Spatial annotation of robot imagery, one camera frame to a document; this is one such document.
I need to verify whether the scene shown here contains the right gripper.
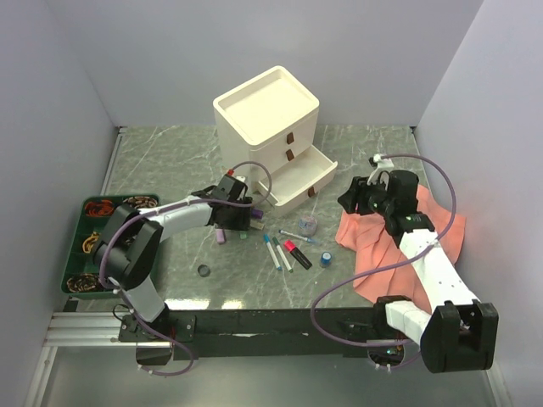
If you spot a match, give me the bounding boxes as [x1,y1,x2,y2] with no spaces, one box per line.
[337,175,395,218]

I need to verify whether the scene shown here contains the green compartment tray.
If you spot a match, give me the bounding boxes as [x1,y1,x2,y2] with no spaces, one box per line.
[60,193,161,300]

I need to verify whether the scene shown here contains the orange rubber bands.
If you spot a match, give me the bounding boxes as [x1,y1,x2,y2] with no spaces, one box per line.
[84,199,115,217]

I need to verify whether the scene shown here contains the white eraser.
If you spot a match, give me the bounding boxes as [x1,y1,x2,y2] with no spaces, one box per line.
[249,220,264,230]

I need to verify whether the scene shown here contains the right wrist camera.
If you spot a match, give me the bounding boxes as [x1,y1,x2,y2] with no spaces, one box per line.
[367,153,394,185]

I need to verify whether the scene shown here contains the black round cap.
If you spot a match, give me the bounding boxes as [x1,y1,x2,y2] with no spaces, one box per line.
[197,265,210,277]

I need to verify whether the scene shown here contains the brown patterned hair ties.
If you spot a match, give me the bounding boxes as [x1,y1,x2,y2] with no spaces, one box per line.
[66,273,105,294]

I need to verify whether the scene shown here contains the white bottom drawer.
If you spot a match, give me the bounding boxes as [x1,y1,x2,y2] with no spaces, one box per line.
[255,145,338,210]

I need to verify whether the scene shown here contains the blue tape roll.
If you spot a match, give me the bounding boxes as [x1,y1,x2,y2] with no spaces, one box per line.
[320,252,333,268]

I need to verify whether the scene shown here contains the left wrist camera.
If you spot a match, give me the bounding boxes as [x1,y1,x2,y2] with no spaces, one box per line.
[226,169,247,187]

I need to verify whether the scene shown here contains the pink cloth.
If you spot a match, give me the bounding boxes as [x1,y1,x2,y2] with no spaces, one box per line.
[335,186,467,314]

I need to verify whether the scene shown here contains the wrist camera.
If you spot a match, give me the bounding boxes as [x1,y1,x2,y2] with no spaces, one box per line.
[226,169,247,187]
[367,153,394,185]

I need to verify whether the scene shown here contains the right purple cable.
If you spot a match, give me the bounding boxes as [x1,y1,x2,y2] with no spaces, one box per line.
[310,153,458,371]

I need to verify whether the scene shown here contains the black purple highlighter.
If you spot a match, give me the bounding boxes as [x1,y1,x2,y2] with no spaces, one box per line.
[251,209,264,220]

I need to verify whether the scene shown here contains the aluminium rail frame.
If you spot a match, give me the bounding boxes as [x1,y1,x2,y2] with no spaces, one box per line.
[23,126,510,407]

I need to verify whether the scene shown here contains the white drawer cabinet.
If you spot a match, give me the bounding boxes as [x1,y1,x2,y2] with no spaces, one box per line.
[213,65,319,173]

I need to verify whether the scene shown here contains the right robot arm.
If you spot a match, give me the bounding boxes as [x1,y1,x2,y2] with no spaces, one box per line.
[336,170,499,373]

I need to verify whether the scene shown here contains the blue cap white marker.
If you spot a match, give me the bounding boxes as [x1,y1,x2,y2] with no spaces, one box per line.
[264,234,283,270]

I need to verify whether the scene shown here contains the green cap white marker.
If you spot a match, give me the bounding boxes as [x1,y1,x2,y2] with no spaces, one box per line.
[272,237,294,273]

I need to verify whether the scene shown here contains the blue whiteboard pen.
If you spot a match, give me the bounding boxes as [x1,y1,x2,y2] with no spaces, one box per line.
[278,229,317,244]

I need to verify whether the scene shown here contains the clear paperclip jar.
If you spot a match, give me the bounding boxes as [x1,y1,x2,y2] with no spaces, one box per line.
[298,215,318,237]

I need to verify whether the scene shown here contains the yellow rubber bands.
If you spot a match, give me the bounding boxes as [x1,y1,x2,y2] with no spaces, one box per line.
[81,231,100,254]

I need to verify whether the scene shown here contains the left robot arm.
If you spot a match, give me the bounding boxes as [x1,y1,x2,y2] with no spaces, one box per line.
[91,175,253,341]

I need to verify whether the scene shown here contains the black base bar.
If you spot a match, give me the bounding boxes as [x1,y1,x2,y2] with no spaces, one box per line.
[117,307,425,366]

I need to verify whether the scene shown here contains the black pink highlighter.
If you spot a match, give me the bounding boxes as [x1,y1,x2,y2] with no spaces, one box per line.
[283,240,312,270]

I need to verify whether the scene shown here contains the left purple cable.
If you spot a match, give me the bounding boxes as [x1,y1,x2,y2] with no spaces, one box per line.
[98,160,272,376]

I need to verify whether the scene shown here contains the purple cable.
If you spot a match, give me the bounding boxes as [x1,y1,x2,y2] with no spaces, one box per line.
[310,153,458,371]
[98,160,272,376]

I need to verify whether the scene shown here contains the pink lilac highlighter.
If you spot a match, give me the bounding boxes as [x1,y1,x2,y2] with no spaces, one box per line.
[216,229,227,245]

